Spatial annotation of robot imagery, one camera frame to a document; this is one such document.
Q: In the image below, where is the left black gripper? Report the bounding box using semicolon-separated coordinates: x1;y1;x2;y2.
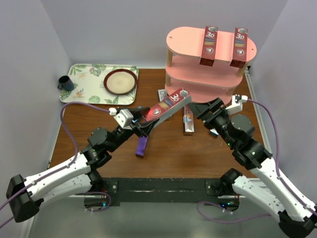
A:
107;107;159;153

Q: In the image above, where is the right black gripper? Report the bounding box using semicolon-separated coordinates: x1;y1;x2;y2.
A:
187;97;236;148

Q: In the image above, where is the red toothpaste box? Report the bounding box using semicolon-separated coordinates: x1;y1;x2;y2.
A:
144;87;192;126
200;26;218;67
230;27;248;68

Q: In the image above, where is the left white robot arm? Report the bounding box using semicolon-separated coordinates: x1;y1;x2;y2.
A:
5;107;159;223

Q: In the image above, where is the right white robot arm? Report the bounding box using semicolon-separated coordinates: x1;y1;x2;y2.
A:
188;95;317;238

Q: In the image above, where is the pink three-tier shelf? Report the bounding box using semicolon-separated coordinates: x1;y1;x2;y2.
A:
165;26;257;104

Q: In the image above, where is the purple toothpaste box centre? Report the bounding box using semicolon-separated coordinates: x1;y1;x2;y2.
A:
135;136;148;158

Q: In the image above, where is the silver toothpaste box right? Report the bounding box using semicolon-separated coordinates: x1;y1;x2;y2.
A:
210;128;219;138

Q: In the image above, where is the silver toothpaste box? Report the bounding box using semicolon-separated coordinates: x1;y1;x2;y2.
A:
210;128;219;138
158;89;172;121
183;105;195;135

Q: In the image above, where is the silver toothpaste box middle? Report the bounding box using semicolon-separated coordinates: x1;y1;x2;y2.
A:
183;105;195;135

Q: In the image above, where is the silver toothpaste box left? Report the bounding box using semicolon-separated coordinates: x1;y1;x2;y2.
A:
158;89;172;121

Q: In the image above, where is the brown rimmed beige plate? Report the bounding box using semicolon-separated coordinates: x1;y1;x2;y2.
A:
104;69;137;95

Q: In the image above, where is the floral serving tray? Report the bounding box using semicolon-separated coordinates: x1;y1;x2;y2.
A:
59;63;139;106

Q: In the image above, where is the dark blue mug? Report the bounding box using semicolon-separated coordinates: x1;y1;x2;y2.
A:
57;75;74;92

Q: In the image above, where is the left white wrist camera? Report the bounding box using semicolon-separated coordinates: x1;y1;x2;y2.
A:
109;108;133;130

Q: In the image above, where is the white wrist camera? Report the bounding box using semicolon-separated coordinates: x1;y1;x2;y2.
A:
109;108;133;130
226;94;248;115

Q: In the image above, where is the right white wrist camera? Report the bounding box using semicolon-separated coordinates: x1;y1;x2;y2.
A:
226;94;248;115

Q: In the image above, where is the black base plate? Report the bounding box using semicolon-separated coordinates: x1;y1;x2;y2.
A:
84;178;241;210

